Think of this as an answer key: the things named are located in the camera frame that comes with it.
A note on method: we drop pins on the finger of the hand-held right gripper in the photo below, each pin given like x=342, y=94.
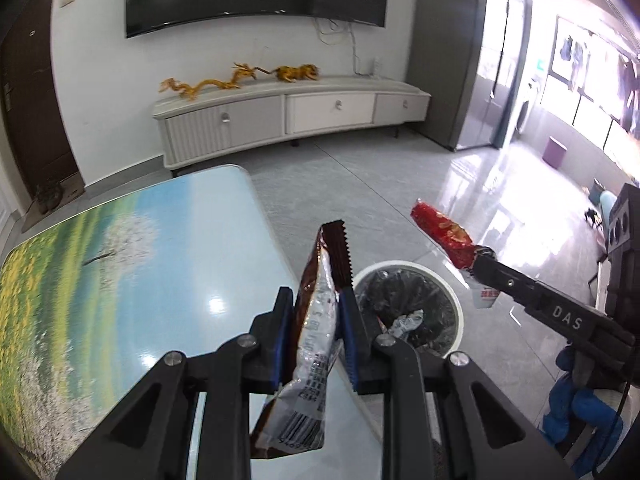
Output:
x=530, y=295

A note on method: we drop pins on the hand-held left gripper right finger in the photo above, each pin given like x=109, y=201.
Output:
x=350, y=340

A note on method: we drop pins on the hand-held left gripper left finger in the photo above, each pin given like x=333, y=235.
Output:
x=284, y=340

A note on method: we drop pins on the brown snack wrapper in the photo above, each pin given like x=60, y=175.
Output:
x=315, y=320

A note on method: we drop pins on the black plastic bin liner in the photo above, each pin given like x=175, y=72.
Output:
x=390, y=285

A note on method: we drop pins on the white round trash bin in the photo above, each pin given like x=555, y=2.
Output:
x=432, y=273

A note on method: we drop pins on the red snack wrapper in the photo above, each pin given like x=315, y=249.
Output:
x=445, y=232

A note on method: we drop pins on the person's right hand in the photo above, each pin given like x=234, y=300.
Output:
x=590, y=410

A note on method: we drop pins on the crumpled silver blue wrapper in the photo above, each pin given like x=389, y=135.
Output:
x=407, y=322

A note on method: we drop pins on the black toy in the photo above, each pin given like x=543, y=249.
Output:
x=592, y=216

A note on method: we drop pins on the teal armchair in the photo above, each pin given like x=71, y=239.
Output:
x=611, y=202

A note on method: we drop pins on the purple stool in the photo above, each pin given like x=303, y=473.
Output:
x=555, y=152

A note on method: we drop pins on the landscape print coffee table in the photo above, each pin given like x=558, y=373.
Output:
x=125, y=285

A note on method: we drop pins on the white washing machine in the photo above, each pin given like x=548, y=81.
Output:
x=529, y=110

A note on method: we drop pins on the row of hanging clothes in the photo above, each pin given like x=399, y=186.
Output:
x=627, y=95

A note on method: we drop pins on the white TV cabinet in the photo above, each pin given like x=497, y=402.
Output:
x=250, y=120

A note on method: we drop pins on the green sign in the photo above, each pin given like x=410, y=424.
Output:
x=540, y=64

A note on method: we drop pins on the grey sliding glass door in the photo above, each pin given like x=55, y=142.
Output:
x=450, y=60

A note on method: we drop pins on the cardboard box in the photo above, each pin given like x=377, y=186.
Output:
x=72, y=184

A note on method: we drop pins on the golden dragon figurine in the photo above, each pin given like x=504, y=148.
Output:
x=205, y=85

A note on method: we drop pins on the golden tiger figurine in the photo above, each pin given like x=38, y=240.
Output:
x=297, y=73

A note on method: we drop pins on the white power strip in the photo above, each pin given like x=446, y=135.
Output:
x=375, y=67

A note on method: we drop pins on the pair of dark shoes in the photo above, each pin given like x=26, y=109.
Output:
x=47, y=196

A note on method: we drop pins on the dark brown door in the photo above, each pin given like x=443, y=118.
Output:
x=30, y=100

